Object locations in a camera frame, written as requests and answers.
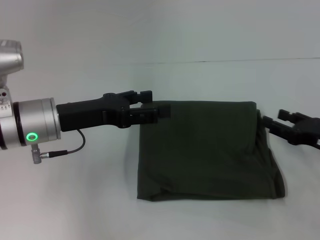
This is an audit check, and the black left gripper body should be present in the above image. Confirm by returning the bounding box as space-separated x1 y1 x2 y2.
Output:
55 92 131 133

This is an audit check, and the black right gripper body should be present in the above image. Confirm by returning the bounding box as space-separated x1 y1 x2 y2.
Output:
289 117 320 151

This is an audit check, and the dark green printed t-shirt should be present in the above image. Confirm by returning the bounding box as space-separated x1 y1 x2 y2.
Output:
136 100 286 202

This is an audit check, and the dark left arm cable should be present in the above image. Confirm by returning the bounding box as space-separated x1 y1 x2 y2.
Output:
48 128 87 159

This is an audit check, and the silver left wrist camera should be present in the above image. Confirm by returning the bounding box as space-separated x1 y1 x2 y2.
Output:
0 39 25 120

